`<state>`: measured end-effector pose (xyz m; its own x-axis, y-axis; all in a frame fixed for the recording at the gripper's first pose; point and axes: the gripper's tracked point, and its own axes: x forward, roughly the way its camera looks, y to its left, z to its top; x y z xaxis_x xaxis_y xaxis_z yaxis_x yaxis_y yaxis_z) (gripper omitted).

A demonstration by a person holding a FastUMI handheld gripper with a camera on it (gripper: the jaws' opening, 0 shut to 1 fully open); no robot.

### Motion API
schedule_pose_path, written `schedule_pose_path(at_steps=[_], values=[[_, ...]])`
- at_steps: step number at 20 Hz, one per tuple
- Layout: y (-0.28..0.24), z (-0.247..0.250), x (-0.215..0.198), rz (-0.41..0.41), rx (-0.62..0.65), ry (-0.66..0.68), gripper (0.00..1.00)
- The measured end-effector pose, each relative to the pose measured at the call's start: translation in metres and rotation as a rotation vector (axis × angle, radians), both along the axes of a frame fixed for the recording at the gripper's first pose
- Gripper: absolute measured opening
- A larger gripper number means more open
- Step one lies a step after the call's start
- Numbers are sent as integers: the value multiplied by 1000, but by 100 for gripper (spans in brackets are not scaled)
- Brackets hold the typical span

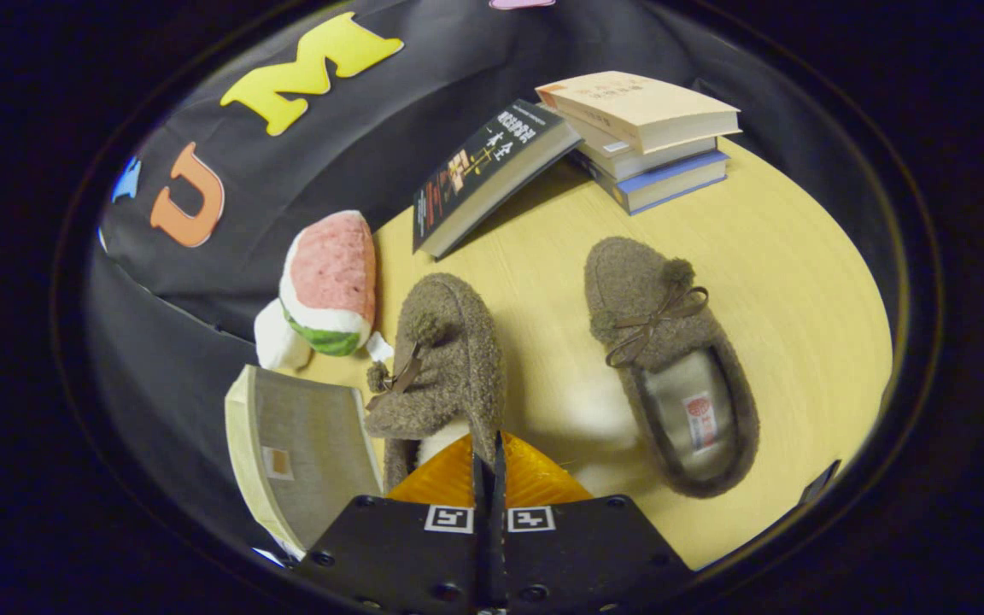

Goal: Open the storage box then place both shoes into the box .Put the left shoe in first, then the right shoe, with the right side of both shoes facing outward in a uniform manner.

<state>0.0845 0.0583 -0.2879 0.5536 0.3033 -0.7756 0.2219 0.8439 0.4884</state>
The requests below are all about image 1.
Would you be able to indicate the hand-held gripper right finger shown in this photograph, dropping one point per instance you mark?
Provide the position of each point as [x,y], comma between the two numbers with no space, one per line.
[577,555]

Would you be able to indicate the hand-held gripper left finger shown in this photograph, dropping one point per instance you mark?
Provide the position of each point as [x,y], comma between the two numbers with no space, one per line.
[407,555]

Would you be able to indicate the grey storage box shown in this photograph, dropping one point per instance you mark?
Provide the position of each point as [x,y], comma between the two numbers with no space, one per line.
[304,444]

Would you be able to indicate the brown fuzzy shoe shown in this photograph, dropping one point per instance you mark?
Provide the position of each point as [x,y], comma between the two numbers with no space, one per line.
[449,359]
[637,290]

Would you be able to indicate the white plush toy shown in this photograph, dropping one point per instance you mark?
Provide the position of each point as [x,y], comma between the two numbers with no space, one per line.
[274,342]

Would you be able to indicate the watermelon slice plush toy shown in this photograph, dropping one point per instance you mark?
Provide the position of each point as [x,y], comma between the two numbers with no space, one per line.
[330,273]

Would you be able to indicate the blue cover book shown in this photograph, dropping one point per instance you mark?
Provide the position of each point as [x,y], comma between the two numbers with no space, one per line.
[671,186]

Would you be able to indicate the black cover book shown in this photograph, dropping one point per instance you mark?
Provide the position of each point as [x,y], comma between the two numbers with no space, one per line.
[475,171]

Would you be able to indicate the white cover book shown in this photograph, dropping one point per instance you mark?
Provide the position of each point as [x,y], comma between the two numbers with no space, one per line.
[629,160]

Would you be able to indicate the beige cover book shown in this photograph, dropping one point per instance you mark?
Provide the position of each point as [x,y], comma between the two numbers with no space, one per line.
[637,107]

